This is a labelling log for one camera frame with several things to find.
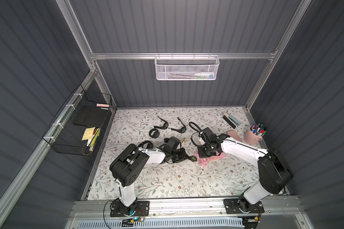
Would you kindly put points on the white wire basket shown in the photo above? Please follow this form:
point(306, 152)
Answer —
point(186, 68)

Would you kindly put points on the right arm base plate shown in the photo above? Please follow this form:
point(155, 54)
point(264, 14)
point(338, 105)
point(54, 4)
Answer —
point(236, 206)

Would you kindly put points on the yellow sticky note pad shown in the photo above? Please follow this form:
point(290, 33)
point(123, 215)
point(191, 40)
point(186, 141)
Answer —
point(88, 133)

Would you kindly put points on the pink case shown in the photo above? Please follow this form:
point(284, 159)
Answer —
point(233, 134)

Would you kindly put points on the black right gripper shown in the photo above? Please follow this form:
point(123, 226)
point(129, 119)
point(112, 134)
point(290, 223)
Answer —
point(204, 153)

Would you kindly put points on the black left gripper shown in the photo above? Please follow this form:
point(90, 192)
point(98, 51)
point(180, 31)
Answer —
point(182, 154)

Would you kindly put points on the black notebook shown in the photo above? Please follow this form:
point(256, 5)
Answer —
point(90, 116)

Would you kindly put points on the green dial watch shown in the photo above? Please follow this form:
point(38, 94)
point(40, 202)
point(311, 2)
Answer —
point(193, 158)

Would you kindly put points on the pink pen cup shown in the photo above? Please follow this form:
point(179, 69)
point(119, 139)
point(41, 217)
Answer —
point(251, 138)

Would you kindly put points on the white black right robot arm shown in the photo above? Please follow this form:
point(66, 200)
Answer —
point(274, 171)

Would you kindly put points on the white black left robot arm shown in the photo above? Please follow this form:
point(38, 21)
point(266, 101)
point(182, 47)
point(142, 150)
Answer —
point(129, 164)

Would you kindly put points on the black strap wristwatch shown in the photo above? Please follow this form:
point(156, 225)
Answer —
point(182, 129)

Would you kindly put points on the pink cloth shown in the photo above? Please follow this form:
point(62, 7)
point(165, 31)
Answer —
point(204, 161)

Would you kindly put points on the black wire basket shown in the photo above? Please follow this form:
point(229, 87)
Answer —
point(78, 126)

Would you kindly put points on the coloured markers bunch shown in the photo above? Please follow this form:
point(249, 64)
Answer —
point(258, 129)

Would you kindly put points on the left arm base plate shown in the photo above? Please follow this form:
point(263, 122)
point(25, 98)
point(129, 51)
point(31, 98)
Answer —
point(136, 209)

